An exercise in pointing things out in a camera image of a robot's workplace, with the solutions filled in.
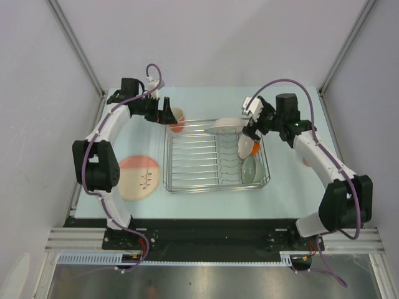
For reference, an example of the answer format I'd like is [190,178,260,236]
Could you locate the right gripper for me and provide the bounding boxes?
[243,102,284,143]

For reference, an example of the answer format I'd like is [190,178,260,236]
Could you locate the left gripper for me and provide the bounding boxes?
[133,94,176,125]

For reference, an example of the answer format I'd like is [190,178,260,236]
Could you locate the orange mug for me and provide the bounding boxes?
[170,107,185,133]

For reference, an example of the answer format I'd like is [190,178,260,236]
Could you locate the orange white bowl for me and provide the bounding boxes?
[238,134,260,159]

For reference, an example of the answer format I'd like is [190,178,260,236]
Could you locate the white deep plate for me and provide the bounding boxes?
[204,118,246,135]

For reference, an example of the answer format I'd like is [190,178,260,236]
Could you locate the light green bowl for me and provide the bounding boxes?
[241,156,266,184]

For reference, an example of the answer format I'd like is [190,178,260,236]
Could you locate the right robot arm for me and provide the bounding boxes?
[242,93,373,250]

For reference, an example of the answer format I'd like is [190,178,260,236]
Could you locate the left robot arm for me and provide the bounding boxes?
[72,77,178,249]

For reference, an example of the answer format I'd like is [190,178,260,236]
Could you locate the pink plastic cup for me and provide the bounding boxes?
[302,158,312,168]

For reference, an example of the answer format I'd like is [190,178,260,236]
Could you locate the pink cream floral plate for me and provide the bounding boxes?
[117,155,160,202]

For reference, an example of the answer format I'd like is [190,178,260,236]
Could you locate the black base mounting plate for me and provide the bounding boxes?
[64,217,325,263]

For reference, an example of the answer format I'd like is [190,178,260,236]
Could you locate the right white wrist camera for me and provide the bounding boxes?
[242,97,264,122]

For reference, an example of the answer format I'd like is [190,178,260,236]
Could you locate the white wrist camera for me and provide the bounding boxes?
[242,97,264,122]
[147,76,165,98]

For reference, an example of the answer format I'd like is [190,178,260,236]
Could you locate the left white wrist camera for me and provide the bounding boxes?
[147,76,165,98]

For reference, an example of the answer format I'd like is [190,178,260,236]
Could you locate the metal wire dish rack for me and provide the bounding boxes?
[163,120,271,193]

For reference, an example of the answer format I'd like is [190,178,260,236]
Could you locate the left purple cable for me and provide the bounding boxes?
[81,64,165,274]

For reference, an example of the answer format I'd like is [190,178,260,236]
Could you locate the purple cable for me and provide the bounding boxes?
[244,78,362,287]
[81,64,165,274]

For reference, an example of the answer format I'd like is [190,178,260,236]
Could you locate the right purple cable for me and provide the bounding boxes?
[244,78,362,287]

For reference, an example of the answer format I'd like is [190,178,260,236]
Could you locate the white cable duct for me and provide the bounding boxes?
[58,252,123,265]

